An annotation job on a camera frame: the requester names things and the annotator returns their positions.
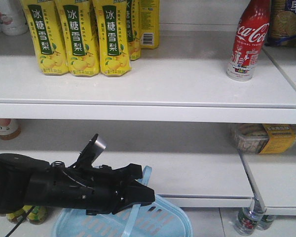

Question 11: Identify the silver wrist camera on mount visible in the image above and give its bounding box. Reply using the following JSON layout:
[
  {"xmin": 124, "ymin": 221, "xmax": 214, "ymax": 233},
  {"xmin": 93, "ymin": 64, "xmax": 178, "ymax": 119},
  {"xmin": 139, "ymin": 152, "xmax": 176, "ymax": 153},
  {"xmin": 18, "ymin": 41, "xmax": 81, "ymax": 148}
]
[{"xmin": 75, "ymin": 134, "xmax": 107, "ymax": 168}]

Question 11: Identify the black cable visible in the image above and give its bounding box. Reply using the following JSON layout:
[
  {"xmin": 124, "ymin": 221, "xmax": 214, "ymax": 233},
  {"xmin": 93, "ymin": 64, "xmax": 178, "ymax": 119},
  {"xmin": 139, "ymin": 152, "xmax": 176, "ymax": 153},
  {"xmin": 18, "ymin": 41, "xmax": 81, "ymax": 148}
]
[{"xmin": 6, "ymin": 204, "xmax": 37, "ymax": 237}]

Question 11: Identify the red coca-cola aluminium bottle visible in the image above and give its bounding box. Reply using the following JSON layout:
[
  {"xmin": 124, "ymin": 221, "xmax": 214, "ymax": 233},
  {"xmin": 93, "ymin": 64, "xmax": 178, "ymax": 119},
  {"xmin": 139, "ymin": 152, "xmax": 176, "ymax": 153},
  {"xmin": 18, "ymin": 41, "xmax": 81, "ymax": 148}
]
[{"xmin": 226, "ymin": 0, "xmax": 270, "ymax": 81}]

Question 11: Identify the white metal shelving unit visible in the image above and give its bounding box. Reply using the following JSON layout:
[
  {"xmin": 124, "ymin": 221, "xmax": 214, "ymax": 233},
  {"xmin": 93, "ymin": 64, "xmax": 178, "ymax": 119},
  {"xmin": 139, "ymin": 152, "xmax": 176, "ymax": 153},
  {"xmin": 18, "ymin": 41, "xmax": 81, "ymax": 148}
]
[{"xmin": 0, "ymin": 31, "xmax": 296, "ymax": 208}]

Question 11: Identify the light blue plastic basket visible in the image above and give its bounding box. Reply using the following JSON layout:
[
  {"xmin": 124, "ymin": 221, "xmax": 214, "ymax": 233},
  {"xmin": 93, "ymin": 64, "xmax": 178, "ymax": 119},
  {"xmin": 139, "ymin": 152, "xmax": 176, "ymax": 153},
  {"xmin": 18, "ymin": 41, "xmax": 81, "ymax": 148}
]
[{"xmin": 50, "ymin": 165, "xmax": 194, "ymax": 237}]

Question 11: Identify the clear water bottle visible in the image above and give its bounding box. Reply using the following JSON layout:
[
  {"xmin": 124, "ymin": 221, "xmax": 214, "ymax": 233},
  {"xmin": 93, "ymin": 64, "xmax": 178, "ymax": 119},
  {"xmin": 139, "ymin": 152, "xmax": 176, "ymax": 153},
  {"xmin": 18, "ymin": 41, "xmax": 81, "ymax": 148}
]
[
  {"xmin": 234, "ymin": 207, "xmax": 264, "ymax": 236},
  {"xmin": 257, "ymin": 215, "xmax": 277, "ymax": 231}
]

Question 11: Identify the clear cookie box yellow label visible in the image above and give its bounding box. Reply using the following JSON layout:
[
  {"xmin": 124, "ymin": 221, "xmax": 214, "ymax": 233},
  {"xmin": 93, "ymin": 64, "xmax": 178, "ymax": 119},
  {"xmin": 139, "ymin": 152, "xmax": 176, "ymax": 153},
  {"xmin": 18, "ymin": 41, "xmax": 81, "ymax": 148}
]
[{"xmin": 230, "ymin": 123, "xmax": 296, "ymax": 154}]

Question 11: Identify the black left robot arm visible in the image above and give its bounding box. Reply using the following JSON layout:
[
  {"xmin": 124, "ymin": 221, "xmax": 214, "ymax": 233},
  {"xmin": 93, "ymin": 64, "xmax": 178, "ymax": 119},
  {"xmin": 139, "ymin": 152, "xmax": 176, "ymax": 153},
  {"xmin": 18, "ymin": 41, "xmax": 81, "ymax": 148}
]
[{"xmin": 0, "ymin": 153, "xmax": 155, "ymax": 215}]

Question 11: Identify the orange juice bottle right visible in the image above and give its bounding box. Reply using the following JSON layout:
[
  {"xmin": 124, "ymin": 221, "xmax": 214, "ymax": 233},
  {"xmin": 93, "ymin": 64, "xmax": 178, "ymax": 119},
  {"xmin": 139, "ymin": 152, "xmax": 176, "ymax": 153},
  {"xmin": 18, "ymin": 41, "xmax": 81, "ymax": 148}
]
[{"xmin": 0, "ymin": 118, "xmax": 21, "ymax": 140}]

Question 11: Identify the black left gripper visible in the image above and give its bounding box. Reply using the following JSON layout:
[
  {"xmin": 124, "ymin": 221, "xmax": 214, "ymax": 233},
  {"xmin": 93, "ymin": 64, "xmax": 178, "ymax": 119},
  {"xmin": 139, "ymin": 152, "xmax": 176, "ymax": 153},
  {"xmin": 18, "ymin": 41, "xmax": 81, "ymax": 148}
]
[{"xmin": 24, "ymin": 163, "xmax": 155, "ymax": 214}]

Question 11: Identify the yellow pear drink bottle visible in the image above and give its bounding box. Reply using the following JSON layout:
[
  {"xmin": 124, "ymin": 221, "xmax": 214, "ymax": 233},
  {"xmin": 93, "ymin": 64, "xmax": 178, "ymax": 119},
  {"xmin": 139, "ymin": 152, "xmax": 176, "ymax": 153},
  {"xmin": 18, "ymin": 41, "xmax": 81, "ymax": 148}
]
[
  {"xmin": 55, "ymin": 0, "xmax": 100, "ymax": 77},
  {"xmin": 92, "ymin": 0, "xmax": 132, "ymax": 77},
  {"xmin": 20, "ymin": 0, "xmax": 69, "ymax": 76}
]

